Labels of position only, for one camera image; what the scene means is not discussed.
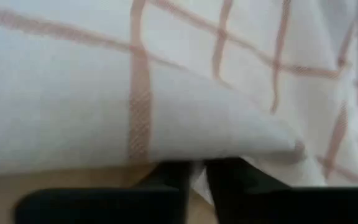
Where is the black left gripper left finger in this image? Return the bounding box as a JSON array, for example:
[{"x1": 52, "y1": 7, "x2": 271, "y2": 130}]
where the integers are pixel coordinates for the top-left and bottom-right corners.
[{"x1": 14, "y1": 161, "x2": 196, "y2": 224}]

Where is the white towel with red grid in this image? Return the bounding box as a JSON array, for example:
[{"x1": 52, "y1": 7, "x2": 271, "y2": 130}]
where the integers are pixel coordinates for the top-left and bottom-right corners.
[{"x1": 0, "y1": 0, "x2": 358, "y2": 206}]

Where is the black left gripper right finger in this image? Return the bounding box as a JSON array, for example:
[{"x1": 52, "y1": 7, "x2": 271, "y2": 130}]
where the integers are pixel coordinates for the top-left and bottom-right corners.
[{"x1": 203, "y1": 157, "x2": 358, "y2": 224}]

